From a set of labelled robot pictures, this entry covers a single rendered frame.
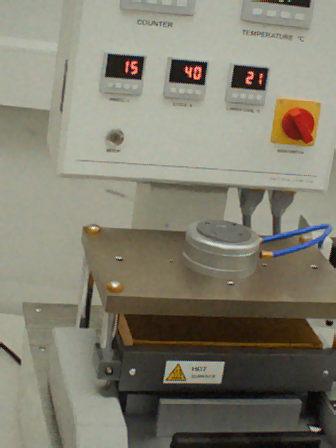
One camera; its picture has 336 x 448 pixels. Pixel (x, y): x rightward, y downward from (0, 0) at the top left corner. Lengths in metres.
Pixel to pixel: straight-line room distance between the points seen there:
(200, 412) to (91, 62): 0.40
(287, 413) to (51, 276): 0.76
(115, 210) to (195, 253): 0.63
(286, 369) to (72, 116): 0.36
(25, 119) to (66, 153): 0.50
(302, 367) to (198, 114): 0.32
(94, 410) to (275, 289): 0.22
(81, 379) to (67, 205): 0.67
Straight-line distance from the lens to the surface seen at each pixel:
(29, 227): 1.76
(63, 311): 1.41
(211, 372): 1.08
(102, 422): 1.04
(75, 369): 1.13
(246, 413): 1.10
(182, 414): 1.08
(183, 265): 1.13
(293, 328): 1.15
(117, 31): 1.18
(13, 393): 1.57
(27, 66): 1.63
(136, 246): 1.16
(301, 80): 1.25
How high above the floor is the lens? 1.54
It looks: 20 degrees down
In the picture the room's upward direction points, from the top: 8 degrees clockwise
